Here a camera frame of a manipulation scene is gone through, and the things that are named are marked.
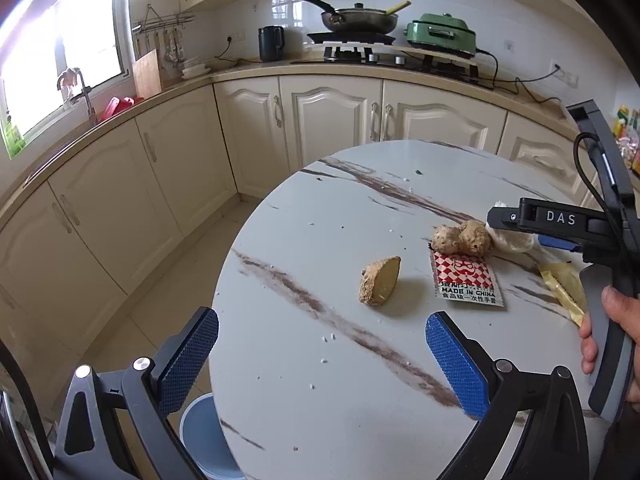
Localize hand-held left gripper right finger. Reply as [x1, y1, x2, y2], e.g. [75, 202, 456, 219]
[425, 311, 591, 480]

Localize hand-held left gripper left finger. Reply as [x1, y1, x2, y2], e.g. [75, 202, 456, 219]
[52, 306, 220, 480]

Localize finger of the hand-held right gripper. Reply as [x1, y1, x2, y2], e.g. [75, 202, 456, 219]
[486, 204, 522, 233]
[537, 236, 587, 254]

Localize white wrapper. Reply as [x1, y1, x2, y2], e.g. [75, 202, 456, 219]
[487, 202, 536, 254]

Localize light blue plastic bucket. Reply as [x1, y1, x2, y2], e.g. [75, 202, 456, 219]
[179, 392, 246, 480]

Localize cut ginger piece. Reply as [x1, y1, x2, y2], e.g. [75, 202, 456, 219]
[358, 256, 402, 306]

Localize person's right hand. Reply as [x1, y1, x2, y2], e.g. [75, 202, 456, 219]
[579, 285, 640, 406]

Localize yellow packet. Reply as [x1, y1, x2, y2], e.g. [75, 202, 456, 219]
[537, 261, 588, 328]

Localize knobby ginger root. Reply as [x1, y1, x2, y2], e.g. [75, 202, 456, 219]
[431, 220, 493, 260]

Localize red checkered packet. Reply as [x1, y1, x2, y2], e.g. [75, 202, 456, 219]
[430, 250, 503, 308]

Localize colourful packets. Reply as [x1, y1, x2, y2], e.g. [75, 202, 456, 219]
[612, 105, 640, 176]

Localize round marble table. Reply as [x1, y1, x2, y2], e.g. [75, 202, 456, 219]
[209, 140, 608, 480]

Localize cream kitchen base cabinets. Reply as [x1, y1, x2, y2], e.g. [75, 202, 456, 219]
[0, 75, 601, 361]

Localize green electric cooker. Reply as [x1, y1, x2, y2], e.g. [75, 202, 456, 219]
[405, 12, 478, 56]

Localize gas stove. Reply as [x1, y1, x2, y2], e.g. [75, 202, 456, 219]
[290, 31, 481, 86]

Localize dark frying pan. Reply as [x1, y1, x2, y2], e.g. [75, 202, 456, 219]
[291, 0, 401, 33]

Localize red plastic item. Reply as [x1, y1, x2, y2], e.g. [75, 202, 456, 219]
[99, 96, 136, 122]

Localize green packet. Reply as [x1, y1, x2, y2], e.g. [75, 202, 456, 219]
[1, 119, 27, 157]

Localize metal sink faucet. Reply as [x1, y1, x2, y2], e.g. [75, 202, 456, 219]
[56, 66, 97, 126]

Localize wooden cutting board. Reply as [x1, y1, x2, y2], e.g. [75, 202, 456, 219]
[132, 49, 163, 98]

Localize white dishes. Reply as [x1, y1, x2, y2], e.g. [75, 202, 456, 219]
[180, 57, 211, 80]

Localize black electric kettle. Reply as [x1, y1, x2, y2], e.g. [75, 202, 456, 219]
[257, 25, 286, 62]

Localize beige kitchen countertop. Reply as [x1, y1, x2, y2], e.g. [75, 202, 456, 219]
[0, 57, 581, 201]

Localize metal hanging rack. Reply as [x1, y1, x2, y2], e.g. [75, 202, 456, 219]
[132, 4, 196, 68]

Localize kitchen window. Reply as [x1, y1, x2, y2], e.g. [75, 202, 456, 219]
[0, 0, 126, 146]

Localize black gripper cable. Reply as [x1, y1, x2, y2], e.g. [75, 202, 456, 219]
[574, 132, 626, 221]

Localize black cooker cable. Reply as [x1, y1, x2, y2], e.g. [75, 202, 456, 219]
[475, 50, 561, 98]

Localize black kettle cable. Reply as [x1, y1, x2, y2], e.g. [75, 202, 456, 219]
[215, 37, 261, 67]

